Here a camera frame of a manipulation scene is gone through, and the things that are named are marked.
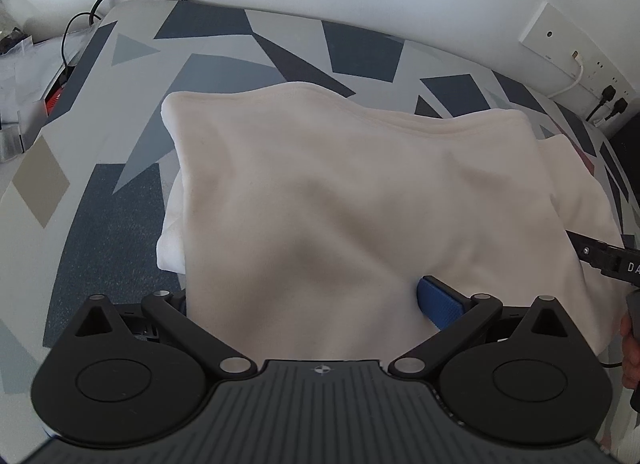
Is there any cream long-sleeve top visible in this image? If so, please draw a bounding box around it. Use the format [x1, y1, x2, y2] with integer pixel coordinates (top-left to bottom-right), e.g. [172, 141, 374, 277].
[157, 83, 629, 361]

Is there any person's right hand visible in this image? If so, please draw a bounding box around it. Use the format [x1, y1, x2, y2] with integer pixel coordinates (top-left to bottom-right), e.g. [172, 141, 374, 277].
[620, 313, 640, 389]

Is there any black side cabinet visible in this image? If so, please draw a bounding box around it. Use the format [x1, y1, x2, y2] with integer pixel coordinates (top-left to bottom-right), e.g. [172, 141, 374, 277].
[601, 114, 640, 193]

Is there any black plug right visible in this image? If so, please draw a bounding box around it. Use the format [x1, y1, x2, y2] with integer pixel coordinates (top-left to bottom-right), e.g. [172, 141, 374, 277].
[596, 98, 628, 127]

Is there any black plug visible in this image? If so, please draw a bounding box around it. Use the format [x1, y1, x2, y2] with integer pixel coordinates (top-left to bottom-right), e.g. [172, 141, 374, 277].
[586, 84, 616, 121]
[596, 98, 628, 127]

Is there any black plug left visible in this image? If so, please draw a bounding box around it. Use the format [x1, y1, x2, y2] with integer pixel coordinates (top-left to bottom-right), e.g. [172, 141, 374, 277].
[586, 84, 616, 121]

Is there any geometric patterned mat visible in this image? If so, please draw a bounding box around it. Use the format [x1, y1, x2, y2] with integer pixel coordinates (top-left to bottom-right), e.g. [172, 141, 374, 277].
[1, 0, 639, 463]

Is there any white charging cable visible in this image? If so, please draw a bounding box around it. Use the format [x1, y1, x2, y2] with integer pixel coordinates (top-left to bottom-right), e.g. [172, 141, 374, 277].
[546, 50, 586, 100]

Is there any white wall socket panel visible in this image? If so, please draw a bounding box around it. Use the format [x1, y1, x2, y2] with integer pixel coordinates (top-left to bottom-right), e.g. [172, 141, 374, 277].
[520, 1, 638, 103]

